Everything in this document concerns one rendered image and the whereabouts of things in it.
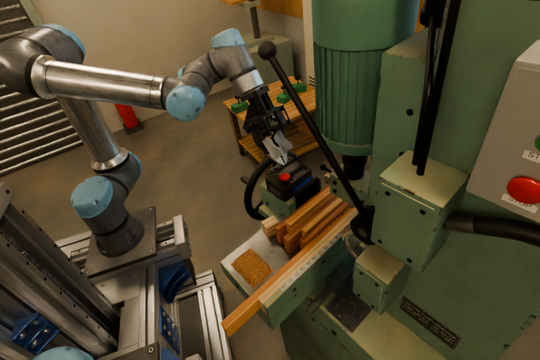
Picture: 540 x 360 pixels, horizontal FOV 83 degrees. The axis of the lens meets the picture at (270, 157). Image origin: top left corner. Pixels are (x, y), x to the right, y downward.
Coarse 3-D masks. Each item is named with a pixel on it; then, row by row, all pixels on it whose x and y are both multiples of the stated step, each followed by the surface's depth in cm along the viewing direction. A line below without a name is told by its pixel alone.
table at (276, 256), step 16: (368, 160) 105; (256, 240) 85; (272, 240) 84; (272, 256) 80; (288, 256) 80; (336, 256) 79; (224, 272) 83; (272, 272) 77; (320, 272) 76; (240, 288) 77; (256, 288) 74; (304, 288) 73; (288, 304) 71; (272, 320) 69
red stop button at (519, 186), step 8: (512, 184) 30; (520, 184) 29; (528, 184) 29; (536, 184) 29; (512, 192) 30; (520, 192) 30; (528, 192) 29; (536, 192) 29; (520, 200) 30; (528, 200) 30; (536, 200) 29
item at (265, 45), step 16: (272, 48) 54; (272, 64) 55; (288, 80) 55; (304, 112) 56; (320, 144) 56; (336, 160) 57; (352, 192) 57; (368, 208) 58; (352, 224) 58; (368, 224) 54; (368, 240) 56
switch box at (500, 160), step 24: (528, 48) 27; (528, 72) 25; (504, 96) 28; (528, 96) 26; (504, 120) 29; (528, 120) 27; (504, 144) 30; (528, 144) 28; (480, 168) 33; (504, 168) 31; (528, 168) 29; (480, 192) 34; (504, 192) 32; (528, 216) 32
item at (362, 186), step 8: (336, 176) 77; (368, 176) 75; (336, 184) 77; (352, 184) 74; (360, 184) 73; (368, 184) 73; (336, 192) 79; (344, 192) 77; (360, 192) 72; (344, 200) 79
